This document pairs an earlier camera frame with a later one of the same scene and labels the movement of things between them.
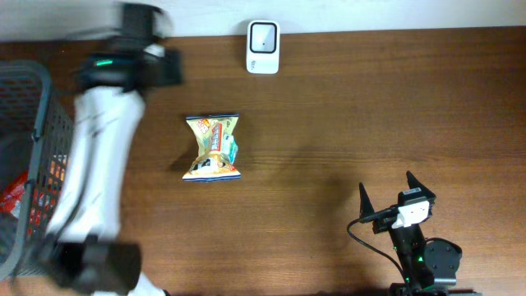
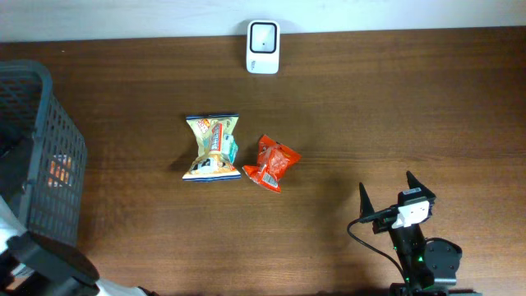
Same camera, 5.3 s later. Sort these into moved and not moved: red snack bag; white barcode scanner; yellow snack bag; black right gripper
Moved: red snack bag
Not moved: white barcode scanner; black right gripper; yellow snack bag
